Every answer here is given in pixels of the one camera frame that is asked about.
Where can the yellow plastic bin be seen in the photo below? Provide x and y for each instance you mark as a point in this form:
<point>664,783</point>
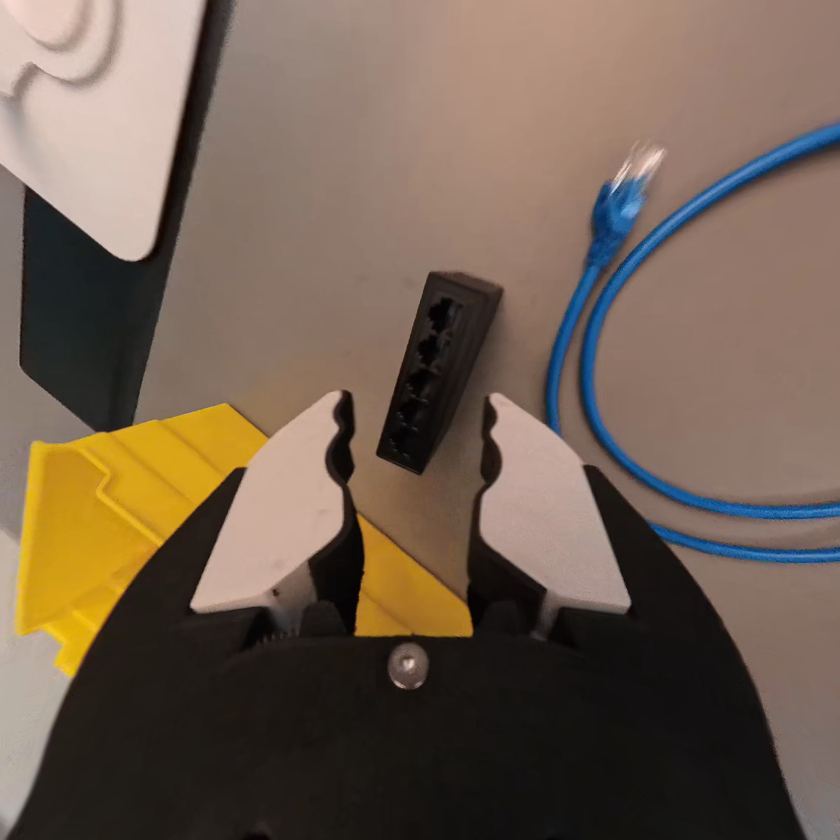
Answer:
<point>98,499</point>

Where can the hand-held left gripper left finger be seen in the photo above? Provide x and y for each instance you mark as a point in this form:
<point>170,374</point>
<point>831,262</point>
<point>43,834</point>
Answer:
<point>275,518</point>

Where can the dark flat panel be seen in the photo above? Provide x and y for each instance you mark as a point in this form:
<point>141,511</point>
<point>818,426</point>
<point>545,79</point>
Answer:
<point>79,328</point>

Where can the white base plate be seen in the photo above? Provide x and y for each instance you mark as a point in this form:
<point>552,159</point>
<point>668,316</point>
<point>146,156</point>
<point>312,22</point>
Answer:
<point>98,131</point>

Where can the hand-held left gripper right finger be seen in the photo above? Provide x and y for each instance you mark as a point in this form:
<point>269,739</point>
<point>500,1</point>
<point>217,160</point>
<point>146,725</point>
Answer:
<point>544,518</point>

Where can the black ethernet switch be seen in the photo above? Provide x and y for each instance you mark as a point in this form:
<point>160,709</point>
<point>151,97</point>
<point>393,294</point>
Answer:
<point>433,367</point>

